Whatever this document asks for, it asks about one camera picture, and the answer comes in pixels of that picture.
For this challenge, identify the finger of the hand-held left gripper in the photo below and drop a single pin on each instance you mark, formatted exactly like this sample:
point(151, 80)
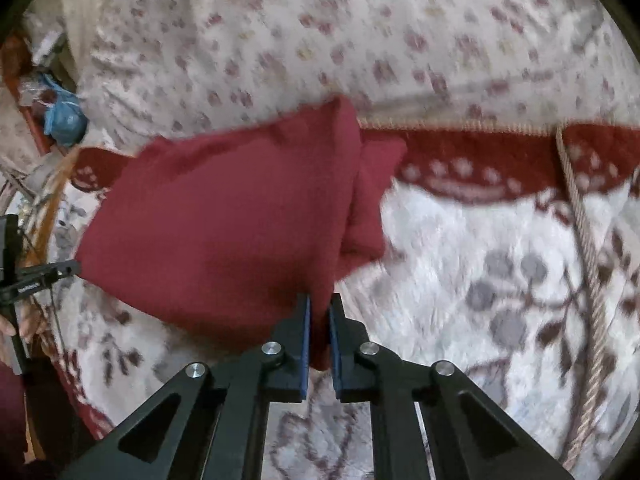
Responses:
point(50, 272)

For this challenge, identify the leaf pattern fleece blanket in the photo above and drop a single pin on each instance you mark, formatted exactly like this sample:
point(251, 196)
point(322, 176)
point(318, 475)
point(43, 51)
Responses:
point(450, 240)

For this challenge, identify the wooden hoop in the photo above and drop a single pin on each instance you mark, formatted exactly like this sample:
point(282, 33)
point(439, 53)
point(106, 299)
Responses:
point(50, 200)

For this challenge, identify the person's left hand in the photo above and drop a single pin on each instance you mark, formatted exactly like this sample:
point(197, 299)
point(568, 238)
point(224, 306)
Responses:
point(22, 327)

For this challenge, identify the blue plastic bag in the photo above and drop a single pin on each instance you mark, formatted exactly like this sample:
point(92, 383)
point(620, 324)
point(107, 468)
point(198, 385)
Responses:
point(65, 115)

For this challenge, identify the cream cloth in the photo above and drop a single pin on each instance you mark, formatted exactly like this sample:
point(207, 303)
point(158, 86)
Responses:
point(82, 10)

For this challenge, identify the floral print bedsheet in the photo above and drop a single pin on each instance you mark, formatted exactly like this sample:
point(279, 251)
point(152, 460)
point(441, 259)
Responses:
point(350, 35)

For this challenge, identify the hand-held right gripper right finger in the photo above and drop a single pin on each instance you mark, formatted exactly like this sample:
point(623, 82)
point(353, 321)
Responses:
point(335, 360)

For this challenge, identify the dark red garment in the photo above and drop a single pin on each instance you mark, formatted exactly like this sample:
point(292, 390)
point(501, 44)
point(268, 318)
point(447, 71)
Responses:
point(225, 230)

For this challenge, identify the brown wooden furniture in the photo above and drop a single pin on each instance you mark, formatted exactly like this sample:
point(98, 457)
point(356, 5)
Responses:
point(25, 100)

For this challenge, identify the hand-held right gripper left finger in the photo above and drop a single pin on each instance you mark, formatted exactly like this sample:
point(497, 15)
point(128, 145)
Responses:
point(305, 350)

